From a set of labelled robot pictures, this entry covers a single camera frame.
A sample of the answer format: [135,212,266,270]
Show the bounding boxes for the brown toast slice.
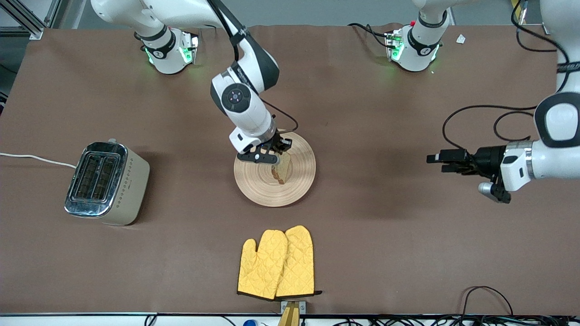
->
[271,152,292,185]

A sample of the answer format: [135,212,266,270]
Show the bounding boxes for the round wooden plate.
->
[234,129,316,207]

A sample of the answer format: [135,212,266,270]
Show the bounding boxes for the yellow quilted oven mitt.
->
[237,230,289,301]
[274,225,323,298]

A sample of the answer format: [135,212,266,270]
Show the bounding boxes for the cream and chrome toaster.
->
[63,138,151,226]

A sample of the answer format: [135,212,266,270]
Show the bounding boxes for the wooden strip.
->
[277,302,300,326]

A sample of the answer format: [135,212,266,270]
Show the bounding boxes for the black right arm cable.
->
[261,99,300,134]

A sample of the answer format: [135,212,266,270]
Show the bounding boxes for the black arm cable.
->
[494,111,531,142]
[261,99,300,134]
[442,0,569,150]

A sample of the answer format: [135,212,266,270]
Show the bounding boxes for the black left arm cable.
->
[442,0,569,150]
[494,111,531,142]

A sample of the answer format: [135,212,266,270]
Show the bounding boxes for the red and black cable loop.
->
[461,286,514,316]

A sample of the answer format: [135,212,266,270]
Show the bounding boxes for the metal connector bracket green light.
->
[384,28,404,62]
[179,29,200,64]

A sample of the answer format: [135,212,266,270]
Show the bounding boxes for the black left base cable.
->
[348,23,391,48]

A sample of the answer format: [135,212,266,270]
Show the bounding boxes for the black base cable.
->
[348,23,391,48]
[161,16,207,32]

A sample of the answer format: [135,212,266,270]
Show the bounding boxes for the black right base cable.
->
[161,16,207,32]

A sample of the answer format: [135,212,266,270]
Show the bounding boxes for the tangled black cables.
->
[335,315,580,326]

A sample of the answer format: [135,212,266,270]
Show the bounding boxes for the white toaster power cord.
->
[0,153,77,169]

